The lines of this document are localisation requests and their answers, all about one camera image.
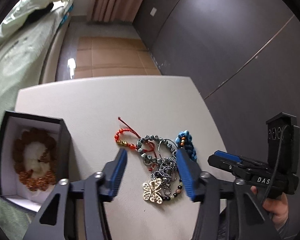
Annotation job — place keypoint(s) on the light green duvet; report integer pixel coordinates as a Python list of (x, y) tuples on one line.
[(16, 18)]

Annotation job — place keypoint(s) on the gold butterfly brooch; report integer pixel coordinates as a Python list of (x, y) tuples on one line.
[(151, 191)]

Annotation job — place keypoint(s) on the black garment on bed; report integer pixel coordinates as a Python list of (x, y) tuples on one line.
[(37, 14)]

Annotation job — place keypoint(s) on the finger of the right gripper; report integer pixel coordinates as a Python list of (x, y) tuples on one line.
[(228, 156), (225, 164)]

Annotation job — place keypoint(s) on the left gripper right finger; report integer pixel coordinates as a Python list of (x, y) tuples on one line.
[(189, 172)]

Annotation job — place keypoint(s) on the flattened cardboard sheet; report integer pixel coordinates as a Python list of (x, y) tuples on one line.
[(112, 56)]

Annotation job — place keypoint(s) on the green bed sheet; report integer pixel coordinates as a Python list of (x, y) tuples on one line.
[(21, 61)]

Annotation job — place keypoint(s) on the black jewelry box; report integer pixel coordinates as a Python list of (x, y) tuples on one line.
[(17, 130)]

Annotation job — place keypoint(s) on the right hand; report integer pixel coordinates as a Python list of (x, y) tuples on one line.
[(279, 210)]

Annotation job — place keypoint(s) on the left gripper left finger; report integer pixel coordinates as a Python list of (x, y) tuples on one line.
[(112, 176)]

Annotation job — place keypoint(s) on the white wall socket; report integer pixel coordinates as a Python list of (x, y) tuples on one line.
[(153, 11)]

